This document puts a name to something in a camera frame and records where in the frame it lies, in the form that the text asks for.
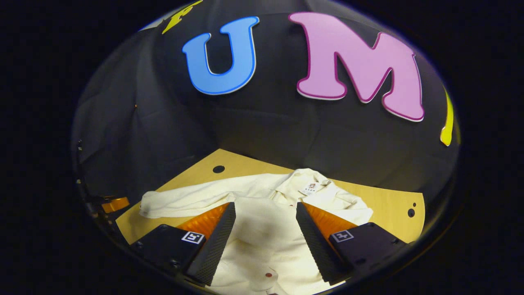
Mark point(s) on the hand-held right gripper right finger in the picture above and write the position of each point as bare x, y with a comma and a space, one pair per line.
317, 250

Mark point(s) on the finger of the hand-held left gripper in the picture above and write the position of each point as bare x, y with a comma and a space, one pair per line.
116, 203

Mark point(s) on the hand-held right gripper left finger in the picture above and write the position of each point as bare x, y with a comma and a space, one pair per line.
213, 250

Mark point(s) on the cream button-up shirt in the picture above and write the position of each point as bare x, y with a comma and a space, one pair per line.
262, 237

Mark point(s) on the black backdrop cloth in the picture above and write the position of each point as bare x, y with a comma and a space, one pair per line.
266, 123

